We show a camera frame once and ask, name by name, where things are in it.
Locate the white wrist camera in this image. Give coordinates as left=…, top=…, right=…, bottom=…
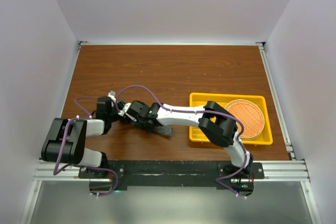
left=118, top=103, right=137, bottom=122
left=108, top=91, right=116, bottom=102

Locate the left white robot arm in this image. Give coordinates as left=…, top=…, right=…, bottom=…
left=41, top=95, right=126, bottom=178

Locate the aluminium frame rail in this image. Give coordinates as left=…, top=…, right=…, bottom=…
left=33, top=161, right=310, bottom=182

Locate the round woven orange plate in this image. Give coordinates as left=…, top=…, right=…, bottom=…
left=225, top=99, right=265, bottom=140

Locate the grey cloth napkin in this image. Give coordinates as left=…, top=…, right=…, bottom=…
left=153, top=126, right=173, bottom=137

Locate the yellow plastic tray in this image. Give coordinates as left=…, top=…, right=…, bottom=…
left=188, top=92, right=274, bottom=146

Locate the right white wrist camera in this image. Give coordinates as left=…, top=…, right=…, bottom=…
left=118, top=103, right=137, bottom=122

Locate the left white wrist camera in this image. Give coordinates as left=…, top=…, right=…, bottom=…
left=108, top=91, right=116, bottom=102

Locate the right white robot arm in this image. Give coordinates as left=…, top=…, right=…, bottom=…
left=123, top=101, right=253, bottom=178

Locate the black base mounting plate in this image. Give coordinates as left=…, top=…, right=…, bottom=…
left=78, top=160, right=265, bottom=196

